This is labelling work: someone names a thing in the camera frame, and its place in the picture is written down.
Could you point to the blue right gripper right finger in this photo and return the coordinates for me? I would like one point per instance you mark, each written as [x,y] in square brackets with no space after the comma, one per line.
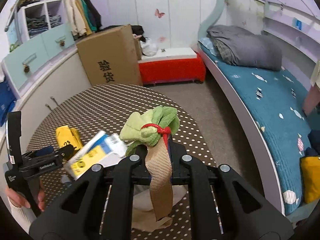
[169,148]

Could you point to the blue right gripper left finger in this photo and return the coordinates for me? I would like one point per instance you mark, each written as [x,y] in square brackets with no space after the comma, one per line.
[148,158]

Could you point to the green plush leaf toy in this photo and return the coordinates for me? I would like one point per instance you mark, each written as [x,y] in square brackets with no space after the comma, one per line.
[151,129]

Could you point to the blue white medicine box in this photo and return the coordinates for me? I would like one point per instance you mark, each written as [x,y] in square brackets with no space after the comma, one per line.
[106,150]

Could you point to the yellow paper bag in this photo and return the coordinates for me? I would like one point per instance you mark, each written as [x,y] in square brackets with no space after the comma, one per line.
[70,138]

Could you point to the person's left hand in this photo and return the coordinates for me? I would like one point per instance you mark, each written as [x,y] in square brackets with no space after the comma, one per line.
[18,200]

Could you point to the red storage bench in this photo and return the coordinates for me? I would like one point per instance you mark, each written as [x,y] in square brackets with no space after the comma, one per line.
[173,70]

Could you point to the white plastic bag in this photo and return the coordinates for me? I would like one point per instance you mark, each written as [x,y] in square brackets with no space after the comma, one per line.
[149,48]

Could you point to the brown cardboard box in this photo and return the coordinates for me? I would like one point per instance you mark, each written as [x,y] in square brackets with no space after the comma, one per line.
[109,57]

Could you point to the white lower cabinet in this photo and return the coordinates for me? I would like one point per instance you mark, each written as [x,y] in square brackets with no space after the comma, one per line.
[61,81]

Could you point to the light blue plaid pillow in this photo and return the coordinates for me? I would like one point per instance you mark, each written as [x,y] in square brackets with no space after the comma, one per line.
[207,43]

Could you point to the teal bed mattress cover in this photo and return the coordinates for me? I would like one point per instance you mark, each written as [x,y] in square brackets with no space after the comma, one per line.
[268,106]

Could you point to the mint drawer cabinet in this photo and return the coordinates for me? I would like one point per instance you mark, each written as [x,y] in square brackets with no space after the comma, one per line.
[21,64]

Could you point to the grey folded duvet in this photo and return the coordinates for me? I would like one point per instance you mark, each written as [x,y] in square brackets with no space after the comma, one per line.
[240,47]

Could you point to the yellow cushion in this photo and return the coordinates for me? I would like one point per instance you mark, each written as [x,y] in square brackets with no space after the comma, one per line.
[311,179]

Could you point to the hanging clothes bundle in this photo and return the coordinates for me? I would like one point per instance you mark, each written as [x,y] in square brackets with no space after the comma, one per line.
[83,17]

